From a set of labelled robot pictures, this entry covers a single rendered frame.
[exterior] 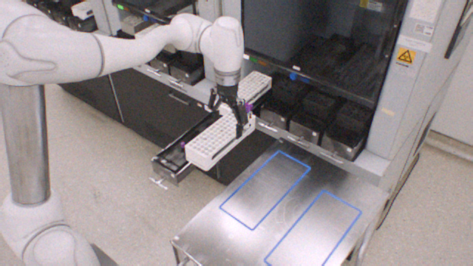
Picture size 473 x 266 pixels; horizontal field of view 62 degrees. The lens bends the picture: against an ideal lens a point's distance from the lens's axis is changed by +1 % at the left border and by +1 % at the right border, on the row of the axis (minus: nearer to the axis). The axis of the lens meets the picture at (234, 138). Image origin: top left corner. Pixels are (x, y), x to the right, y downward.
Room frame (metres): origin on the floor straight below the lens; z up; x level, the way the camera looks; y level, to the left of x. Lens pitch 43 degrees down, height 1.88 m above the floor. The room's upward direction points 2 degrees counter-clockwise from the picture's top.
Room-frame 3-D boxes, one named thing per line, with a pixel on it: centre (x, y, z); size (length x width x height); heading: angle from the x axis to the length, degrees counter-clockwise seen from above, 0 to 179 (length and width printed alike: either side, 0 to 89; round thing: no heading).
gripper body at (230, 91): (1.09, 0.02, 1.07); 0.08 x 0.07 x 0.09; 52
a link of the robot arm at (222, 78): (1.09, 0.02, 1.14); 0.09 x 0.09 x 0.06
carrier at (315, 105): (1.25, -0.34, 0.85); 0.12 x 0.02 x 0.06; 50
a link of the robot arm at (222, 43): (1.10, 0.02, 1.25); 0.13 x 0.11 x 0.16; 46
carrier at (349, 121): (1.16, -0.46, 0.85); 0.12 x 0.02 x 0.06; 50
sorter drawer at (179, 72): (1.88, 0.06, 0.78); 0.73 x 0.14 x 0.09; 141
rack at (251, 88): (1.37, -0.04, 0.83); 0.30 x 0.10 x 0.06; 141
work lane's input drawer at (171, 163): (1.23, 0.07, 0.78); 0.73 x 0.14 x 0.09; 141
